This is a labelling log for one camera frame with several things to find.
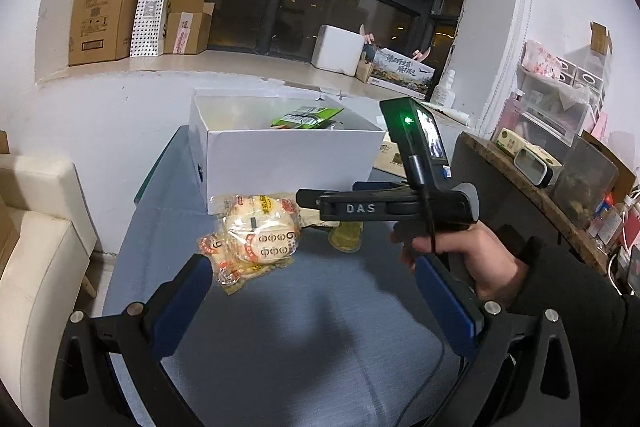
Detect green snack packet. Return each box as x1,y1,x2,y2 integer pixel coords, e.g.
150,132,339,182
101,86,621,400
271,105,346,130

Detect person's right forearm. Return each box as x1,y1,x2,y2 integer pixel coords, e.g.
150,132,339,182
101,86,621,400
502,236,640,427

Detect yellow tissue pack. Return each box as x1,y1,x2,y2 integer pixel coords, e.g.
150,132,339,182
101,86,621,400
372,131,409,174

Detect yellow jelly cup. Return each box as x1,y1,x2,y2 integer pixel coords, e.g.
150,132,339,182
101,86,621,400
327,221,364,254

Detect rice cracker packet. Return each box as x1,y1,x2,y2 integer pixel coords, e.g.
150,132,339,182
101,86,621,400
221,193,304,267
198,228,297,297

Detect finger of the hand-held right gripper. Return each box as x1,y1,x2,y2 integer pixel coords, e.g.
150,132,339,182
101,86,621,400
295,188,322,210
351,180,409,194

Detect white plastic bottle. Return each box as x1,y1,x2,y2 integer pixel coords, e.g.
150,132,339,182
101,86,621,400
430,69,457,106

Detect clear plastic container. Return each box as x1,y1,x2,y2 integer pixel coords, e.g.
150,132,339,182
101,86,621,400
551,136,622,229

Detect cardboard piece on wall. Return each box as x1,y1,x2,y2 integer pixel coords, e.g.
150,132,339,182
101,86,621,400
589,21,614,56

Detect white foam box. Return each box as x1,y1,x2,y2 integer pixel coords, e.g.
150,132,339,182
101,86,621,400
312,25,369,74

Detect dotted paper bag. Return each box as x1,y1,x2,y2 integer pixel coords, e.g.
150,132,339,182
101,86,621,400
129,0,197,58

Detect wooden side table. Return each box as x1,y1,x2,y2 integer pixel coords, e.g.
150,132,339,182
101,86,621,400
456,131,627,275

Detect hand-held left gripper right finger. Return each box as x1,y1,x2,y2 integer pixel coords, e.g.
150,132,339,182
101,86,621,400
416,253,582,427

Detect small cream box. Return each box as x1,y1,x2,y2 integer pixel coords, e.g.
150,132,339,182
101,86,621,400
492,126,524,156

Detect small cardboard box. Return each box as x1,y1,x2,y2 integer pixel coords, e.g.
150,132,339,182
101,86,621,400
163,0,216,56

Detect white alarm clock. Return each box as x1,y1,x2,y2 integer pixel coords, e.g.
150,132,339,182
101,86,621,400
513,145,564,188

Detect white rolled paper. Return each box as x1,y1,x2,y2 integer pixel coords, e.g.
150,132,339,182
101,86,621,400
434,103,472,126

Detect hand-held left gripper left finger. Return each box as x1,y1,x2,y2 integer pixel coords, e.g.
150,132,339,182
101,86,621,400
59,253,215,427

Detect large cardboard box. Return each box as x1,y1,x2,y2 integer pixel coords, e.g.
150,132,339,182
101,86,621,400
68,0,152,67

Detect white drawer organizer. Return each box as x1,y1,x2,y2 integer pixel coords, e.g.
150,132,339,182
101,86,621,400
510,40,609,144

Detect long printed box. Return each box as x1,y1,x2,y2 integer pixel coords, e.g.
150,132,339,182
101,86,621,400
367,46,435,100

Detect black cable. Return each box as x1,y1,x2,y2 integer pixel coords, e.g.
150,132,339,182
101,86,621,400
397,154,448,427

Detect person's right hand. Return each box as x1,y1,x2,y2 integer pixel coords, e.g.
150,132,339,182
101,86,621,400
390,222,527,309

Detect cream sofa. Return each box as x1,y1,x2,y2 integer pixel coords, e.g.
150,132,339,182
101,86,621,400
0,153,99,410

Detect white cardboard box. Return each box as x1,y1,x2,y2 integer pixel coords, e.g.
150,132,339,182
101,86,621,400
188,88,387,215

